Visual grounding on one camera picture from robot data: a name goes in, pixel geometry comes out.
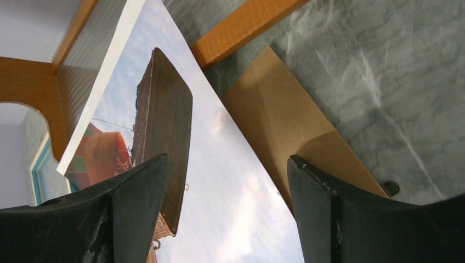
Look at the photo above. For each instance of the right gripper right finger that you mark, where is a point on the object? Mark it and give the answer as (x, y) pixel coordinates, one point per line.
(339, 222)

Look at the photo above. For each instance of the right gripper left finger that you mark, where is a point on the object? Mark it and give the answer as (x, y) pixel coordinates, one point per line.
(112, 221)

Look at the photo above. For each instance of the hot air balloon photo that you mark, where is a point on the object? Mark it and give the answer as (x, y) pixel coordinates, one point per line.
(232, 211)

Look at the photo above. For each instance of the brown cardboard backing board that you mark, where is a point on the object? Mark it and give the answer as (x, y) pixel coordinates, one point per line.
(279, 119)

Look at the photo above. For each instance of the blue wooden picture frame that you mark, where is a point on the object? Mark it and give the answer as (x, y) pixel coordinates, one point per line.
(47, 183)

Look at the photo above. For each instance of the orange wooden shelf rack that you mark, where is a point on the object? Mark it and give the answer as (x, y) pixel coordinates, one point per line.
(59, 89)

